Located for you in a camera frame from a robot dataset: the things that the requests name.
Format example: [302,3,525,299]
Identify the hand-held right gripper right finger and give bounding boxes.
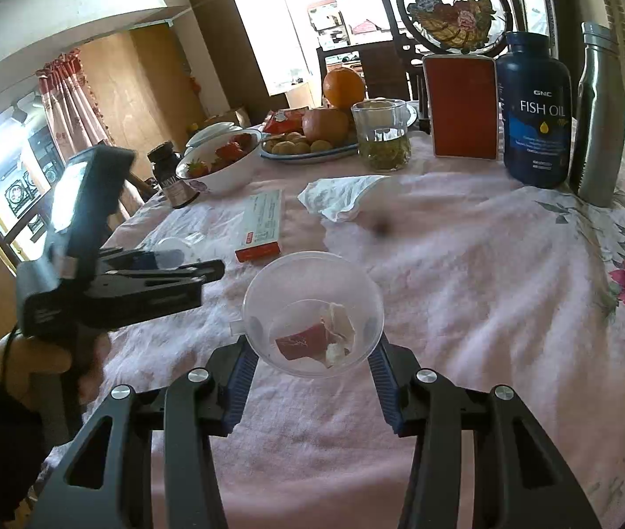
[366,339,605,529]

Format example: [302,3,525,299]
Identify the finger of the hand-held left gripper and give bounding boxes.
[93,279,206,332]
[97,250,226,287]

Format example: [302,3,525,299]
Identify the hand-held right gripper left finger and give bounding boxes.
[29,336,264,529]

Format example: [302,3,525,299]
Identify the small clear plastic cup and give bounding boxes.
[155,234,204,269]

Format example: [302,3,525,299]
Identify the small white paper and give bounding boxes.
[315,302,358,368]

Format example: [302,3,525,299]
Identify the red wrapper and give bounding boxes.
[274,325,331,363]

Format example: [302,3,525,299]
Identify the person's left hand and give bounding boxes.
[0,335,112,409]

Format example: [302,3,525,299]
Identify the small dark supplement bottle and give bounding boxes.
[147,142,201,209]

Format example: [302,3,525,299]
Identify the white box with red end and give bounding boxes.
[234,190,286,263]

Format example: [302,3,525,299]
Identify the pink curtain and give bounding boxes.
[35,49,113,147]

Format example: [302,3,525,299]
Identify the pink floral tablecloth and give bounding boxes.
[37,115,625,529]

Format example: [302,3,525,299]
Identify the pile of small brown fruits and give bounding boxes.
[264,131,336,156]

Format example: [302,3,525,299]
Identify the blue-rimmed plate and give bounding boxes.
[260,135,361,165]

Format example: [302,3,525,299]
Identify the crumpled white tissue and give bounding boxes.
[297,175,391,225]

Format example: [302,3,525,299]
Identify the red snack packet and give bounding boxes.
[263,107,309,134]

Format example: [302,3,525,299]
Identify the round orange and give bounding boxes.
[301,107,353,145]
[322,67,367,110]

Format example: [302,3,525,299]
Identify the cardboard box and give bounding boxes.
[285,84,316,110]

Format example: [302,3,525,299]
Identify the wooden wardrobe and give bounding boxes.
[186,0,287,122]

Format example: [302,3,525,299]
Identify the glass mug of green tea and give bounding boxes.
[351,99,429,173]

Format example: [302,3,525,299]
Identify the dark wooden chair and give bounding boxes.
[315,43,404,103]

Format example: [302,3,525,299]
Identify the large blue supplement bottle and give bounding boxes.
[496,31,573,190]

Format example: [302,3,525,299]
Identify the steel water bottle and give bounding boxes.
[567,22,625,208]

